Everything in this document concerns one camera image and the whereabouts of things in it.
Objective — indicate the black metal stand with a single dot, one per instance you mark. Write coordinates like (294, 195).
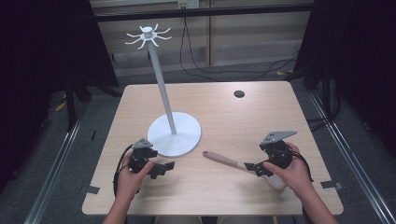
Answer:
(71, 102)

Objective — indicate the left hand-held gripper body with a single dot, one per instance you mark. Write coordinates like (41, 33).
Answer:
(139, 154)

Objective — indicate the black curtain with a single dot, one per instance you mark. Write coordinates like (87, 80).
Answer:
(46, 62)
(355, 62)

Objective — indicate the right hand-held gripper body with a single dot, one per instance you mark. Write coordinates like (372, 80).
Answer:
(278, 151)

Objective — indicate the grey tape strip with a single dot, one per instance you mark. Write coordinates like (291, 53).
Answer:
(332, 184)
(92, 189)

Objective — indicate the metal floor rail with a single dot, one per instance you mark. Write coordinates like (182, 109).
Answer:
(53, 174)
(351, 161)

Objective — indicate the person's left hand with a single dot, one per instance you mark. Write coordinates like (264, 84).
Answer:
(130, 182)

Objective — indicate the wall socket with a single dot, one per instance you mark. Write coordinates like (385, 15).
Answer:
(188, 3)

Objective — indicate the black table grommet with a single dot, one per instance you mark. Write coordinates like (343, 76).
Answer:
(239, 94)

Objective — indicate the white hook stand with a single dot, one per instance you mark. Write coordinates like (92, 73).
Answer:
(174, 133)

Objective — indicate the black horizontal bar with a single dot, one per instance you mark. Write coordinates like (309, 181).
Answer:
(202, 12)

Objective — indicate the person's right hand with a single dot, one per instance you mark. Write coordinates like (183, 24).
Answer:
(291, 174)

